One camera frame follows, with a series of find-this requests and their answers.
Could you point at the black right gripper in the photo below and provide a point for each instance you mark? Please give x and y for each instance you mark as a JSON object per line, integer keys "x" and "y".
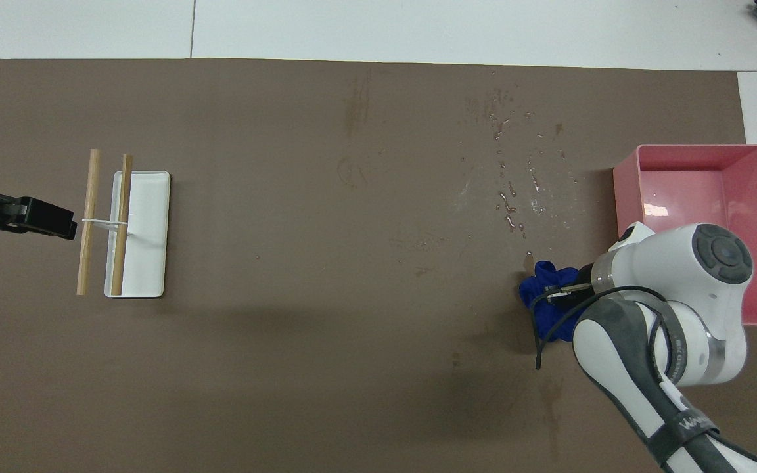
{"x": 586, "y": 274}

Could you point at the blue towel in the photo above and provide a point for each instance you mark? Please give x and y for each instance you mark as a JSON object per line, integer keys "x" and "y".
{"x": 543, "y": 286}

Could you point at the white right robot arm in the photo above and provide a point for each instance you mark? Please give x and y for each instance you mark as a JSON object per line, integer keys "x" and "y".
{"x": 681, "y": 282}

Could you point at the spilled water droplets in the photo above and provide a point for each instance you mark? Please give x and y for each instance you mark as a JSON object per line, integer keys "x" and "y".
{"x": 508, "y": 209}

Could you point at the long wooden rod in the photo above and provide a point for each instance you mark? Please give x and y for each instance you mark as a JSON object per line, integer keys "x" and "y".
{"x": 89, "y": 190}

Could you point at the thin white crossbar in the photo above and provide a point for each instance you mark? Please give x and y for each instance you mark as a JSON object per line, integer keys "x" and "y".
{"x": 104, "y": 222}

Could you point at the white rectangular tray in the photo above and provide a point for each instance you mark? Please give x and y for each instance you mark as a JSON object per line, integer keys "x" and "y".
{"x": 148, "y": 230}

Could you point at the pink plastic bin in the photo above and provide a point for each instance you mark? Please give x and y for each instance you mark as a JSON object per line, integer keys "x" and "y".
{"x": 687, "y": 187}

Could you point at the brown table mat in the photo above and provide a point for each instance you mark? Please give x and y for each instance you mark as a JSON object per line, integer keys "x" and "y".
{"x": 286, "y": 263}

